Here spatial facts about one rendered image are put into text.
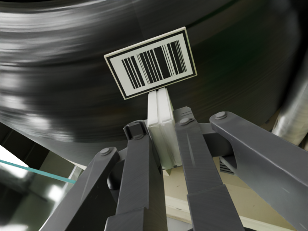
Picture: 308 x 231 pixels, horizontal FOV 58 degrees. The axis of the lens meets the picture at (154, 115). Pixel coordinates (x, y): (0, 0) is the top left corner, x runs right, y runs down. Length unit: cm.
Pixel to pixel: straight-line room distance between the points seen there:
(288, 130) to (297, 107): 7
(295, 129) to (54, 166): 1126
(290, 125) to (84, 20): 29
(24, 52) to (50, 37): 2
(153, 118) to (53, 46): 11
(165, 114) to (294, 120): 26
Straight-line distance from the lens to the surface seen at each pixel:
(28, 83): 26
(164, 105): 17
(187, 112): 18
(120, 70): 21
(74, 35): 23
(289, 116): 39
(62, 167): 1135
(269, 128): 54
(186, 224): 89
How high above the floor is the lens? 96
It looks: 19 degrees up
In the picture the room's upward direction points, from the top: 80 degrees counter-clockwise
